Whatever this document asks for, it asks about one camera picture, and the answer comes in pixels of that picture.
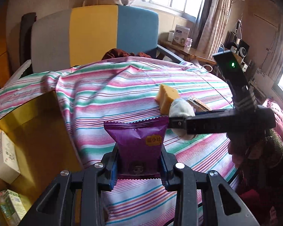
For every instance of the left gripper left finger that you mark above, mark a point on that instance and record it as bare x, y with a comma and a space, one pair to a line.
110, 176

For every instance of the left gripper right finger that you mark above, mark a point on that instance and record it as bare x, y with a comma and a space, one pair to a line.
168, 178

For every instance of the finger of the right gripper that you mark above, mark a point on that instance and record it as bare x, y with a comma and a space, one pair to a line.
209, 122

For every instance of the purple snack packet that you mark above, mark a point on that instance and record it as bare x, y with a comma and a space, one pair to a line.
139, 146

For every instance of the white fuzzy sock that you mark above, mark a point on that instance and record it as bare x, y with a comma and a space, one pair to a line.
181, 108

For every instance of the yellow sponge block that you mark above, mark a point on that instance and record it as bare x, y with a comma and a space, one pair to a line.
165, 96

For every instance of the silver grey box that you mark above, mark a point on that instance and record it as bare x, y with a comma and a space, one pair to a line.
9, 168

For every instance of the green tea box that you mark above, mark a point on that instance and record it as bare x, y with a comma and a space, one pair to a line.
12, 207

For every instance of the gloved right hand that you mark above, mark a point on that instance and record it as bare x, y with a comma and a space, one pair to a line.
250, 146

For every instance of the gold metal tin tray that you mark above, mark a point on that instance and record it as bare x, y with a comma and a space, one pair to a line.
43, 148

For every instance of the striped pink green bedsheet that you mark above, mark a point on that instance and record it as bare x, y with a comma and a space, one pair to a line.
123, 90

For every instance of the red blanket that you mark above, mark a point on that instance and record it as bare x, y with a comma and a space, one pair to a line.
262, 185

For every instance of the wooden side desk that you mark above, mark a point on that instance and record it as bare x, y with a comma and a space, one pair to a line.
189, 54

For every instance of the white carton on desk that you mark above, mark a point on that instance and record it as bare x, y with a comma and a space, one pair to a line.
180, 35

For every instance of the dark red cloth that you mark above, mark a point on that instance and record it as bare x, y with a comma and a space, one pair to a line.
118, 53

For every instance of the grey yellow blue headboard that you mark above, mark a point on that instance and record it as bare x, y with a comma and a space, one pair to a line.
83, 35

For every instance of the black rolled mat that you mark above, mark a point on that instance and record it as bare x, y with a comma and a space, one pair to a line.
25, 35

